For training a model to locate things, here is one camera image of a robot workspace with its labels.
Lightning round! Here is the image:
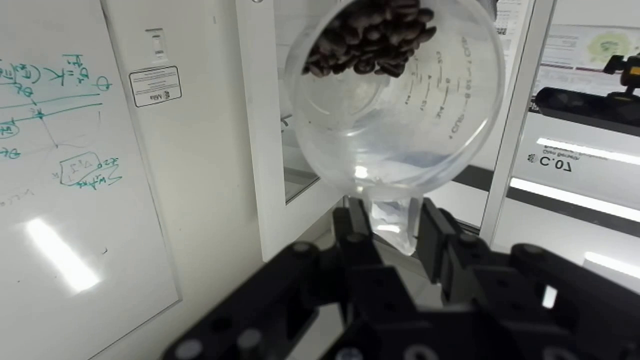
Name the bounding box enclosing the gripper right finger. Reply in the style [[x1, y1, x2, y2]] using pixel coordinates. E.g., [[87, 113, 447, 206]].
[[417, 198, 640, 360]]

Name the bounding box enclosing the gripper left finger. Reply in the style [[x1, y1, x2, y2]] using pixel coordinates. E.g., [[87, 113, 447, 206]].
[[160, 197, 417, 360]]

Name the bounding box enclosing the transparent plastic measuring jar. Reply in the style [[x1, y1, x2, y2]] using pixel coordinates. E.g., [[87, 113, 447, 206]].
[[284, 0, 507, 256]]

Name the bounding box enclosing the room number sign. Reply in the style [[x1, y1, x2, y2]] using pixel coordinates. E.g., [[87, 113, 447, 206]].
[[525, 150, 581, 175]]

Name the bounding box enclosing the white door with window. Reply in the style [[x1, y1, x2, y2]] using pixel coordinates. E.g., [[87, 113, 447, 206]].
[[235, 0, 353, 264]]

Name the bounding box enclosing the whiteboard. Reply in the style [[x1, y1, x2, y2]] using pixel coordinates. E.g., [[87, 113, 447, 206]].
[[0, 0, 182, 360]]

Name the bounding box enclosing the heap of coffee beans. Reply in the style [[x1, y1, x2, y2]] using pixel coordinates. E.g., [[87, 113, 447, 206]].
[[302, 0, 439, 79]]

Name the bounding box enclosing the camera on mount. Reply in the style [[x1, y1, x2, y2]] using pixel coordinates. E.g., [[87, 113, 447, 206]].
[[532, 52, 640, 137]]

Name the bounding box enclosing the wall poster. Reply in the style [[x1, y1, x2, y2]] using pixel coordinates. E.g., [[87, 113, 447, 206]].
[[534, 24, 640, 97]]

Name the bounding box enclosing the white wall label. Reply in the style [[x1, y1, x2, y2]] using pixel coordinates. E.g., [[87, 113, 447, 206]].
[[128, 65, 183, 108]]

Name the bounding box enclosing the white light switch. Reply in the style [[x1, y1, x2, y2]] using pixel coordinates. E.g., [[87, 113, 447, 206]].
[[144, 28, 167, 62]]

